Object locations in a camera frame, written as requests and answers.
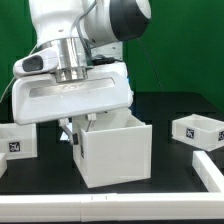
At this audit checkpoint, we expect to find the white drawer box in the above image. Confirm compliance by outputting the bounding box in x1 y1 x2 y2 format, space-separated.
172 114 224 152
0 123 37 160

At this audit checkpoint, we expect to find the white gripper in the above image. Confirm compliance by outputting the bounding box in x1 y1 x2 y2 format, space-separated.
12 56 131 145

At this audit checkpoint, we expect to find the white marker sheet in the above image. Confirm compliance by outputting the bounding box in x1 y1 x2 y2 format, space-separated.
60 123 72 141

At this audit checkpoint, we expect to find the white left rail piece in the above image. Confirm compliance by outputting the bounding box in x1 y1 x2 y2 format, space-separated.
0 153 7 178

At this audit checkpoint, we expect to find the white front rail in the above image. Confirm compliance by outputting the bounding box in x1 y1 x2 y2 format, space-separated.
0 193 224 223

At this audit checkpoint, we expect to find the white right rail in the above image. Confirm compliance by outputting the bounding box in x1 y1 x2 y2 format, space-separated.
192 151 224 193

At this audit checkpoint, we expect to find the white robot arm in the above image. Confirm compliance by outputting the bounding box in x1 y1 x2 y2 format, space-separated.
12 0 151 127

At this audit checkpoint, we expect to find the large white drawer cabinet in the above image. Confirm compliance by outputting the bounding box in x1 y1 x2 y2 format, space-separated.
72 109 152 188

